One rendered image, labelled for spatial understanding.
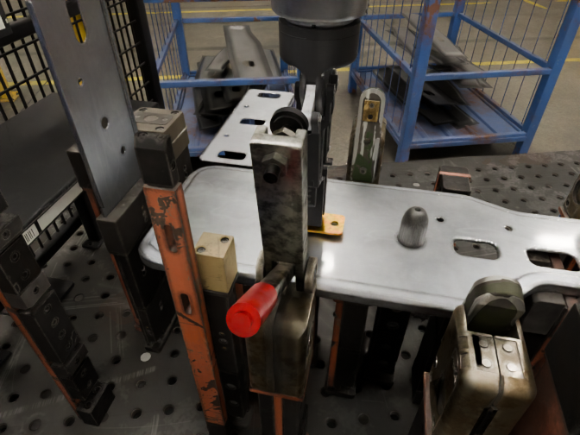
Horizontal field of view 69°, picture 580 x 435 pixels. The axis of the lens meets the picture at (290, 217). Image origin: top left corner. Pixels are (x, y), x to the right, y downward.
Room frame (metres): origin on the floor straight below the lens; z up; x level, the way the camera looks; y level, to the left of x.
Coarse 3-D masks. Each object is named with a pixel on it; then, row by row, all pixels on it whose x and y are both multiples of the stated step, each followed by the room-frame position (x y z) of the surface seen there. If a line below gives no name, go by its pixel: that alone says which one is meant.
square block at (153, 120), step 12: (144, 108) 0.64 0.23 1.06; (156, 108) 0.63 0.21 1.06; (144, 120) 0.59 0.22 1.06; (156, 120) 0.59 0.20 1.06; (168, 120) 0.59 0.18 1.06; (180, 120) 0.61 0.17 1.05; (156, 132) 0.56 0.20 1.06; (168, 132) 0.57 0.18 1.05; (180, 132) 0.60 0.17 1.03; (180, 144) 0.59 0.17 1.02; (180, 156) 0.59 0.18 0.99; (180, 168) 0.59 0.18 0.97; (180, 180) 0.58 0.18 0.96
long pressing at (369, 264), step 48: (192, 192) 0.48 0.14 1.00; (240, 192) 0.48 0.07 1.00; (336, 192) 0.48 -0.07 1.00; (384, 192) 0.48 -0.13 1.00; (432, 192) 0.49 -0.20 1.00; (144, 240) 0.39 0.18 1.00; (240, 240) 0.38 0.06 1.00; (336, 240) 0.38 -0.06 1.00; (384, 240) 0.38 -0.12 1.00; (432, 240) 0.38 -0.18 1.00; (480, 240) 0.39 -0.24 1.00; (528, 240) 0.38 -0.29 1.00; (576, 240) 0.38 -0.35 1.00; (336, 288) 0.30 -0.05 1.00; (384, 288) 0.30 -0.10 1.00; (432, 288) 0.31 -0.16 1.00; (528, 288) 0.31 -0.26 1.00; (576, 288) 0.31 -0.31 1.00
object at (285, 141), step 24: (288, 120) 0.28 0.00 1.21; (264, 144) 0.25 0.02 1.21; (288, 144) 0.24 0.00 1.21; (264, 168) 0.24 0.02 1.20; (288, 168) 0.24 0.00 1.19; (264, 192) 0.25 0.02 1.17; (288, 192) 0.25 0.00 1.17; (264, 216) 0.26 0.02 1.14; (288, 216) 0.25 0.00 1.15; (264, 240) 0.26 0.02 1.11; (288, 240) 0.26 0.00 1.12
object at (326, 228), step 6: (324, 216) 0.42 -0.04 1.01; (330, 216) 0.42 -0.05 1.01; (336, 216) 0.42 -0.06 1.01; (342, 216) 0.42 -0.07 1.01; (324, 222) 0.41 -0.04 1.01; (330, 222) 0.41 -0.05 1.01; (336, 222) 0.41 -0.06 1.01; (342, 222) 0.41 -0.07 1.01; (312, 228) 0.40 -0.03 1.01; (318, 228) 0.40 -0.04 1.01; (324, 228) 0.40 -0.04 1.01; (330, 228) 0.40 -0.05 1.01; (336, 228) 0.40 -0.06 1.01; (342, 228) 0.40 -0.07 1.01; (330, 234) 0.39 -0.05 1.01; (336, 234) 0.39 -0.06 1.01
